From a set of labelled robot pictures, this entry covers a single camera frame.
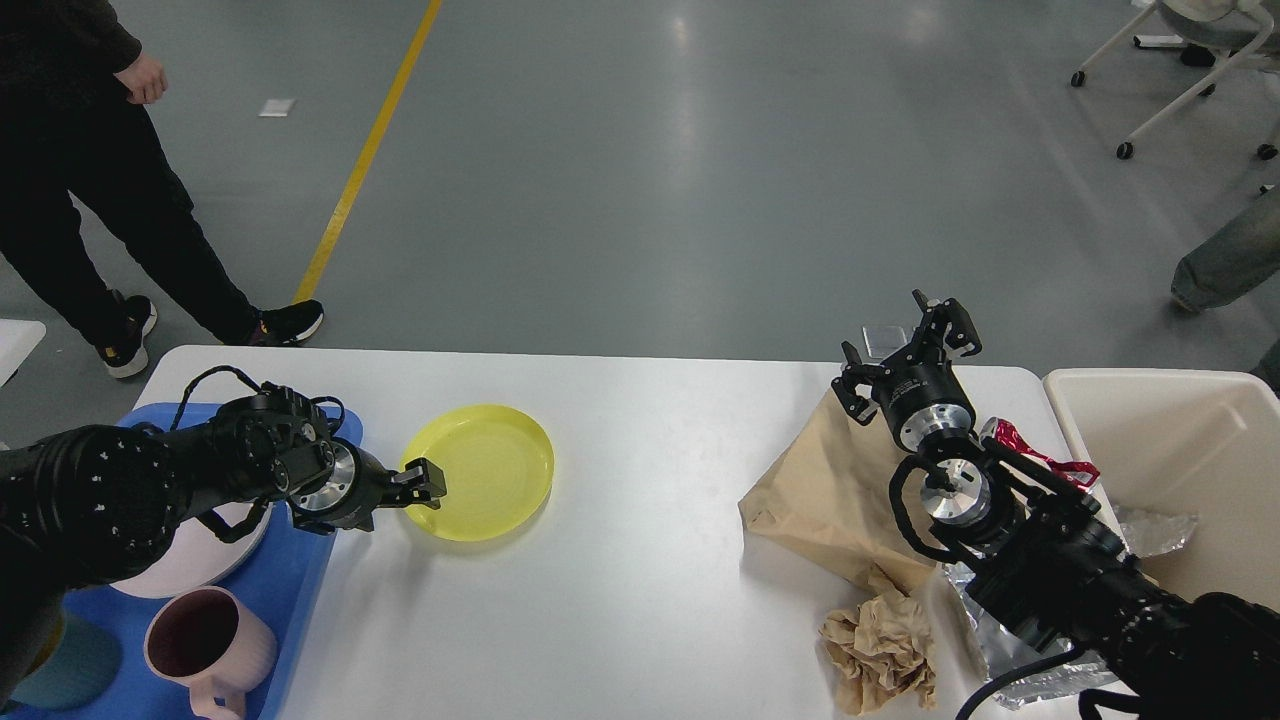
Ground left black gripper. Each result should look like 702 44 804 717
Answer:
291 439 448 536

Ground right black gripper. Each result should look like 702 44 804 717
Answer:
832 290 983 454

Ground yellow plate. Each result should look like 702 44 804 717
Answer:
402 404 556 543

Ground brown paper bag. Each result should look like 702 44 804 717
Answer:
739 391 936 594

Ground pink mug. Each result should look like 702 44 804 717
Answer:
143 585 278 719

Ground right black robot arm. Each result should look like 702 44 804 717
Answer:
831 290 1279 719

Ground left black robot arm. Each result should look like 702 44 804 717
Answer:
1 382 447 700

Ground floor socket plate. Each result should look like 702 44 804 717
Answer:
861 325 910 363

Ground blue plastic tray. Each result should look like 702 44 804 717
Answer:
10 404 364 720

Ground crushed red can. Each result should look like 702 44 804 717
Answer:
978 416 1101 492

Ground pink plate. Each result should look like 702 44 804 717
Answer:
110 514 270 600

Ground crumpled brown paper ball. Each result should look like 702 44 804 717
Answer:
819 568 937 717

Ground crumpled foil in bin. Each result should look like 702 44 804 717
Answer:
1114 505 1201 559

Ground aluminium foil tray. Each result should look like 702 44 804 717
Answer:
941 564 1117 711

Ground beige waste bin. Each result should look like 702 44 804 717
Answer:
1044 369 1279 609

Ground person in grey jeans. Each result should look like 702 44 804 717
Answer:
1170 186 1279 314

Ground blue yellow cup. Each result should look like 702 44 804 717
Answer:
10 610 123 711

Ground white office chair right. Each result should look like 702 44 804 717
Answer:
1070 1 1279 161

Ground person in black clothes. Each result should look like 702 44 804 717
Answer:
1 1 324 379

